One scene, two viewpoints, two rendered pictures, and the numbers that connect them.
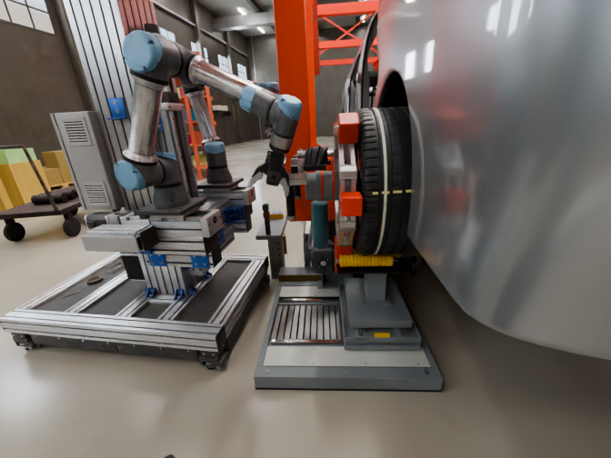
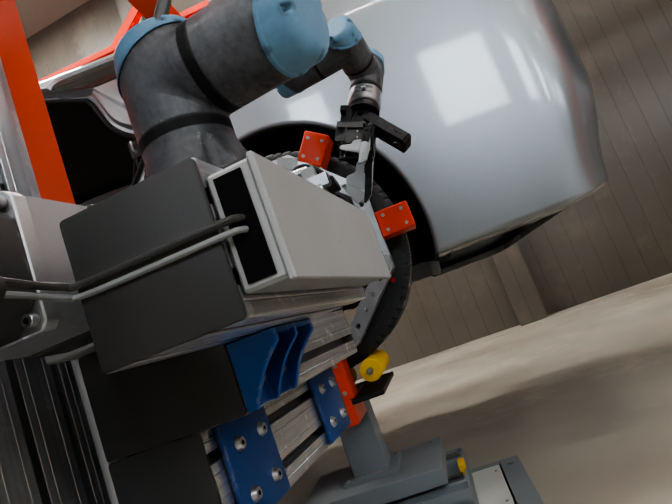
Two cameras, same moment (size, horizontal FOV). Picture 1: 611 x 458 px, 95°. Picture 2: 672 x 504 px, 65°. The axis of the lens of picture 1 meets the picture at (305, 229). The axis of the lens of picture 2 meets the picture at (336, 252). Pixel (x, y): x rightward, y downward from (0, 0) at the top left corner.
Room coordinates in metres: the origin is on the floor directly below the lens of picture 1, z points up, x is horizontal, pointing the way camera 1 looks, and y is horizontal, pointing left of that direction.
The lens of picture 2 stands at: (1.08, 1.21, 0.63)
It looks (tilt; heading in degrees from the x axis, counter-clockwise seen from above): 8 degrees up; 274
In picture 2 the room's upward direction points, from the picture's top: 20 degrees counter-clockwise
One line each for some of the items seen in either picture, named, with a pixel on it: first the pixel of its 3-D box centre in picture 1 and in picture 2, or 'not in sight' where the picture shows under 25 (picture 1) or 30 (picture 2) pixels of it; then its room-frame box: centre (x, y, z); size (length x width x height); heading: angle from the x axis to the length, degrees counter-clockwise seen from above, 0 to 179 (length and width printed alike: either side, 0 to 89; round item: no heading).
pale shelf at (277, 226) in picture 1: (273, 225); not in sight; (1.92, 0.23, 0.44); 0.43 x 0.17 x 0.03; 176
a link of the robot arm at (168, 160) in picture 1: (162, 167); (174, 86); (1.24, 0.60, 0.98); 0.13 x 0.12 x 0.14; 164
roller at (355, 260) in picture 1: (365, 260); (375, 364); (1.18, -0.28, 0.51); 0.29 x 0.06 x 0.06; 86
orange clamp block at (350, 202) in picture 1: (350, 204); (395, 220); (0.99, -0.17, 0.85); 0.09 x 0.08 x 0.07; 176
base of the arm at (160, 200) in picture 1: (169, 193); (198, 173); (1.24, 0.60, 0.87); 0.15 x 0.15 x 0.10
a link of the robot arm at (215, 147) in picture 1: (215, 153); not in sight; (1.74, 0.51, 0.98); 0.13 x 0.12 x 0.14; 18
